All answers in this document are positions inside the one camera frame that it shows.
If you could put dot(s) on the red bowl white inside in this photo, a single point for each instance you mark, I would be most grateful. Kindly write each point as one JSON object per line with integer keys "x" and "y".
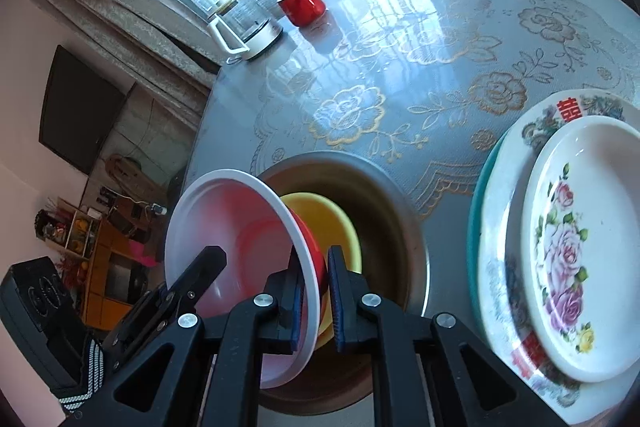
{"x": 235, "y": 227}

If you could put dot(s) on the teal plate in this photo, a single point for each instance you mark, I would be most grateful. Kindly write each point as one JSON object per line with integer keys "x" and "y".
{"x": 475, "y": 217}

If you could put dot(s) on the black flat television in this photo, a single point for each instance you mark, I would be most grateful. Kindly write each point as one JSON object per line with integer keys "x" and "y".
{"x": 80, "y": 112}

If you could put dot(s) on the white glass electric kettle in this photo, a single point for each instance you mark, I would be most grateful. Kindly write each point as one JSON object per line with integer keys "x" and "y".
{"x": 260, "y": 39}

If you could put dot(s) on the large white plate red characters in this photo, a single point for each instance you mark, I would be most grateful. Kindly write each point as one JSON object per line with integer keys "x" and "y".
{"x": 505, "y": 267}

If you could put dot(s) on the woven straw object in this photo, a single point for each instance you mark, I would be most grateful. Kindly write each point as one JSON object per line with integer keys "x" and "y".
{"x": 127, "y": 174}

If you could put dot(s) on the yellow bowl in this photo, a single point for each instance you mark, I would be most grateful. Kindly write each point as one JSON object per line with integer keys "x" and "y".
{"x": 325, "y": 222}

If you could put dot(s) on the orange wooden cabinet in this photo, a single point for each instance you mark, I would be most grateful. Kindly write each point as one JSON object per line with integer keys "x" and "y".
{"x": 100, "y": 257}

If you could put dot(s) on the stainless steel bowl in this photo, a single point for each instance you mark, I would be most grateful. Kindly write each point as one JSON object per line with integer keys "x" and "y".
{"x": 385, "y": 217}

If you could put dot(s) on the pink plastic object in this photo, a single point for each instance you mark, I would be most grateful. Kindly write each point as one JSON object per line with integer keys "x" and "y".
{"x": 142, "y": 254}

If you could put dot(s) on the small white floral plate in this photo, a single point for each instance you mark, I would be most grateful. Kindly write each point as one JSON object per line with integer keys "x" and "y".
{"x": 590, "y": 257}

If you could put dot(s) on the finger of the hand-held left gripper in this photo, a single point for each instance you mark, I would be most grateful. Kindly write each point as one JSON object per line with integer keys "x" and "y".
{"x": 195, "y": 277}

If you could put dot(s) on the beige curtain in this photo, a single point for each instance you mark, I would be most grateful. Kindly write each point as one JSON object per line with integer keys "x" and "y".
{"x": 125, "y": 22}

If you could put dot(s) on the red mug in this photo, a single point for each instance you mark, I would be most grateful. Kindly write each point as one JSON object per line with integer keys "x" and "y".
{"x": 302, "y": 9}

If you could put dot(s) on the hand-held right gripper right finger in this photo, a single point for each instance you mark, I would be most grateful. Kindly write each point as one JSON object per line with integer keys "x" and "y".
{"x": 336, "y": 307}

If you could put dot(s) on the white power adapter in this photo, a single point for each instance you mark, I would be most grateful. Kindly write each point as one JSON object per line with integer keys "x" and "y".
{"x": 160, "y": 209}

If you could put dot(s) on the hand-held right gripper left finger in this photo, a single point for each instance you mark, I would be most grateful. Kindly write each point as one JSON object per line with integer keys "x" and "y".
{"x": 300, "y": 307}

